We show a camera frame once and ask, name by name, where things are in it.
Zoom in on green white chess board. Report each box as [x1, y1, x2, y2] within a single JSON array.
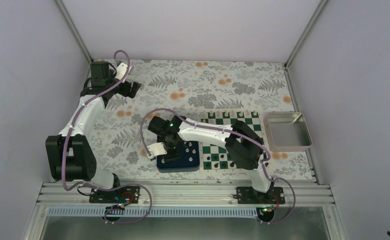
[[197, 109, 271, 173]]

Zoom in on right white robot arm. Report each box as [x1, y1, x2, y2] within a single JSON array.
[[143, 114, 274, 204]]

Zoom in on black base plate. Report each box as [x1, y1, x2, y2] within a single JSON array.
[[233, 186, 286, 205], [89, 186, 140, 205]]

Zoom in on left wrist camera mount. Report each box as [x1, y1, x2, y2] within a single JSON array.
[[115, 62, 133, 79]]

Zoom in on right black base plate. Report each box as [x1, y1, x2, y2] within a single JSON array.
[[233, 186, 286, 205]]

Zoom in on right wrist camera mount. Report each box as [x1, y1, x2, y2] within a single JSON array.
[[147, 142, 167, 160]]

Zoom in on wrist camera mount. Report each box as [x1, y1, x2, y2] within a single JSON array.
[[147, 142, 167, 160], [115, 62, 133, 79]]

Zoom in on silver metal tin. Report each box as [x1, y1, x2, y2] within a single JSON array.
[[264, 112, 313, 152]]

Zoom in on aluminium rail frame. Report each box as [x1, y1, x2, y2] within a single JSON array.
[[36, 180, 336, 207]]

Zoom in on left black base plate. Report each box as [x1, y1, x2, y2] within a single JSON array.
[[89, 186, 140, 205]]

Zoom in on black chess piece row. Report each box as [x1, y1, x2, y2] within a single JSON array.
[[204, 152, 269, 169]]

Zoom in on dark blue tray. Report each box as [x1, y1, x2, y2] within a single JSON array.
[[156, 140, 201, 173]]

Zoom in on floral table mat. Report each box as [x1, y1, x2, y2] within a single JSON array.
[[88, 59, 317, 182]]

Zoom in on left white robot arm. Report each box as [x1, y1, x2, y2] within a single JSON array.
[[45, 61, 141, 203]]

